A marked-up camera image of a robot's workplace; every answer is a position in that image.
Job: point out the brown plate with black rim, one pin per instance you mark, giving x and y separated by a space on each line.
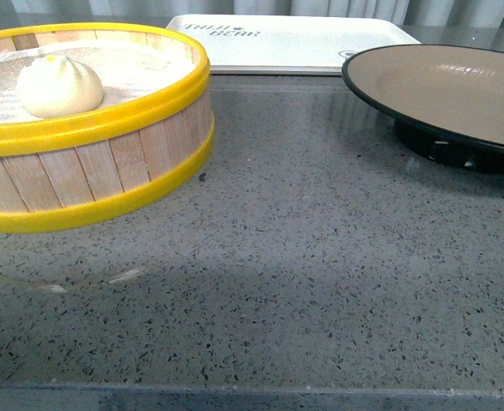
447 101

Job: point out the white steamed bun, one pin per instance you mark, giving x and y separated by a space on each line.
54 86

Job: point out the white bear print tray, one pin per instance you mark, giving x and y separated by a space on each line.
293 45

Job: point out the white mesh steamer liner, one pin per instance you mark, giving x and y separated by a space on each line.
126 70

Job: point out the yellow rimmed bamboo steamer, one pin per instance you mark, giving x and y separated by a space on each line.
73 171

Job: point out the grey pleated curtain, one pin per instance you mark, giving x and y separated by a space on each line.
480 14

